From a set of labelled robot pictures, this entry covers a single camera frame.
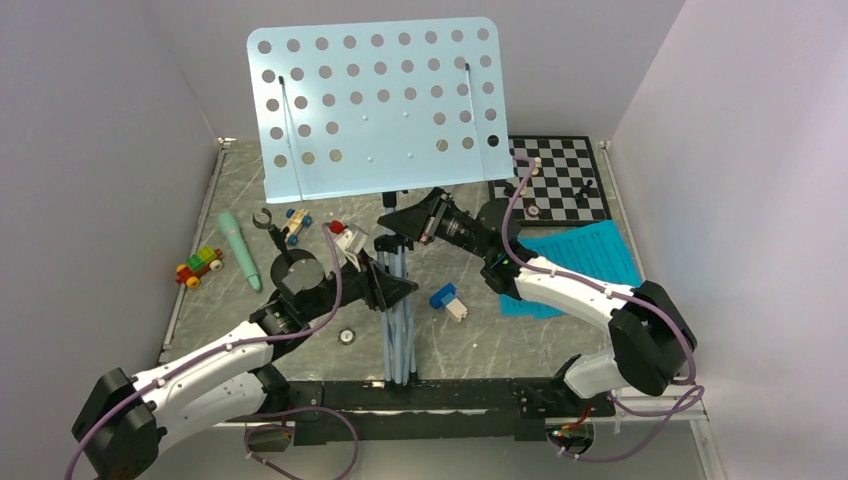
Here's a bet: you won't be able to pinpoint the black base frame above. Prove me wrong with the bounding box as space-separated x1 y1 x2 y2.
241 377 610 446

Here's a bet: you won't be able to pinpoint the colourful brick toy car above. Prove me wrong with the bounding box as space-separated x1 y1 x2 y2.
175 246 223 289

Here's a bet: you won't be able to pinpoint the black microphone stand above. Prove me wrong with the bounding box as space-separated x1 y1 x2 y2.
252 207 315 288

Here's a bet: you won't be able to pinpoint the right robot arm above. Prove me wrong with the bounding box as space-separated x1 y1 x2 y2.
377 188 697 416

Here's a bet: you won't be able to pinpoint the black white chessboard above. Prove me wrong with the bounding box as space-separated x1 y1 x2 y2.
488 135 612 227

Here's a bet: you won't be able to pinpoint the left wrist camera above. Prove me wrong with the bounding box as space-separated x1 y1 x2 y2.
329 220 369 272

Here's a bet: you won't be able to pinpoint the blue white poker chip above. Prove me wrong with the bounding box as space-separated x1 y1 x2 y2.
338 328 356 345

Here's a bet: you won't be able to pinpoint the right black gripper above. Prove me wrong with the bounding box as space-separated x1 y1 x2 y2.
378 188 495 262

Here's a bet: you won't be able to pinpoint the light blue music stand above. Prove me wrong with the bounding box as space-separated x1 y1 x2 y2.
246 16 517 387

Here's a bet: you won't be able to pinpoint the green toy microphone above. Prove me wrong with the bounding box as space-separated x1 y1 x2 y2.
218 212 263 293

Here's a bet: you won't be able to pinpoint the beige toy cart blue wheels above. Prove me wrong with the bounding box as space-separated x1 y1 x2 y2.
285 208 313 246

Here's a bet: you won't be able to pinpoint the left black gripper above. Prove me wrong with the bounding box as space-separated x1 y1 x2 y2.
302 246 417 321

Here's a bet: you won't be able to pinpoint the cream chess piece standing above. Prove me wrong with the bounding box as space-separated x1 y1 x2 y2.
530 157 542 176

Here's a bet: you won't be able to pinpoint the blue sheet music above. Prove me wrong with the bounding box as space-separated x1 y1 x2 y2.
520 220 642 287
499 294 565 319

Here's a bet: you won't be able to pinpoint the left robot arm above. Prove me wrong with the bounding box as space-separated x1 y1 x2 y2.
64 249 419 479

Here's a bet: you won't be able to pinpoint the blue white toy brick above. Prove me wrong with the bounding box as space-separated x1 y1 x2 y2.
429 283 468 322

